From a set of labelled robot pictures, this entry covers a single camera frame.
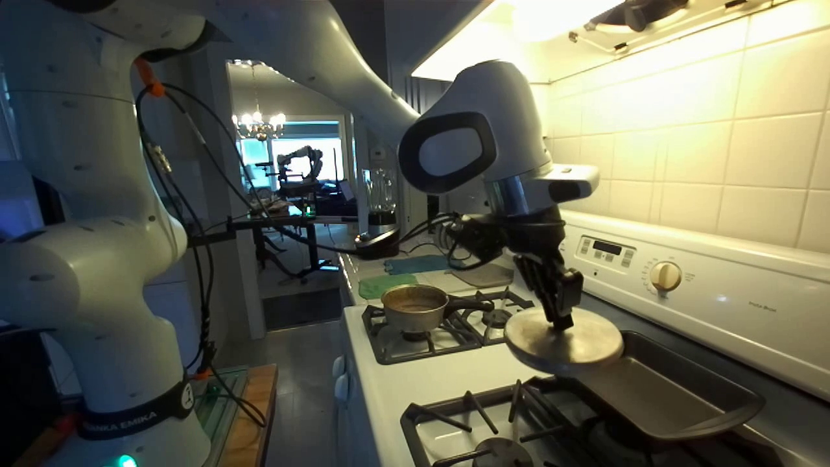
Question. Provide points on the crystal chandelier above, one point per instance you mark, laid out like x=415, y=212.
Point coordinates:
x=258, y=126

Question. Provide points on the black right stove grate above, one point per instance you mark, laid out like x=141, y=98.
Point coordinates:
x=542, y=424

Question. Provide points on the white range hood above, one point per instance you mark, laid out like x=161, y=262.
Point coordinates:
x=550, y=40

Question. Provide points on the green cloth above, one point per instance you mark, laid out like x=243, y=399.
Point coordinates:
x=376, y=286

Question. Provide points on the dark rectangular baking tray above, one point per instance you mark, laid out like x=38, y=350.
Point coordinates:
x=667, y=395

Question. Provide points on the small brown metal pot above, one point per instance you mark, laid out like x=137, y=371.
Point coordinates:
x=418, y=306

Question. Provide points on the black stove grate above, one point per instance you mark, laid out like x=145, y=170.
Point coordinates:
x=542, y=424
x=472, y=320

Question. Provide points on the white gas stove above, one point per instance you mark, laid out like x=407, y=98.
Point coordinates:
x=685, y=350

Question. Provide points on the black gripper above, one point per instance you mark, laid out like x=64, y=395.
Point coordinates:
x=534, y=244

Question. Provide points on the blue cloth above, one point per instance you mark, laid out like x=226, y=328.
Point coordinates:
x=410, y=266

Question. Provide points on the grey pot holder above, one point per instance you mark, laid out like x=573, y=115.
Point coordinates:
x=492, y=275

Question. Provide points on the black left stove grate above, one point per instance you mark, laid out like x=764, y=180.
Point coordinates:
x=472, y=320

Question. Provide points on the round metal pot lid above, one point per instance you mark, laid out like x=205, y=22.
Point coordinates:
x=590, y=343

